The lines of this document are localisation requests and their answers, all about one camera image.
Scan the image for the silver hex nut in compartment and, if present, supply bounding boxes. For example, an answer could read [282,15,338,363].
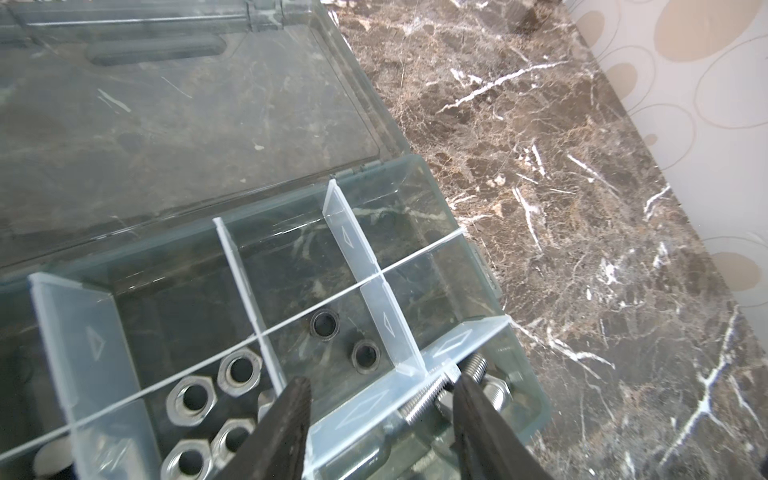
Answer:
[165,375,218,427]

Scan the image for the silver hex bolt on table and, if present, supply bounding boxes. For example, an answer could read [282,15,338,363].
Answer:
[482,375,512,412]

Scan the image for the clear plastic organizer box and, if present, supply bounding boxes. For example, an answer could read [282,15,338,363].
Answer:
[1,1,550,479]

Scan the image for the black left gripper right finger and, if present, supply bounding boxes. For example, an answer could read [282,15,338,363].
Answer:
[453,374,551,479]

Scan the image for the dark hex nut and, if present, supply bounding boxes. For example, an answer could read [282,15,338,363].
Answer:
[308,308,340,342]
[351,339,380,374]

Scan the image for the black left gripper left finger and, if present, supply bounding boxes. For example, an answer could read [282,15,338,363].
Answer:
[215,377,312,479]

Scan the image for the silver hex bolt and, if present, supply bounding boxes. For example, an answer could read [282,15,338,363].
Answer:
[399,352,488,425]
[482,375,512,412]

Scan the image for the silver hex nut in box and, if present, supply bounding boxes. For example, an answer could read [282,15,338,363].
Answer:
[217,347,263,397]

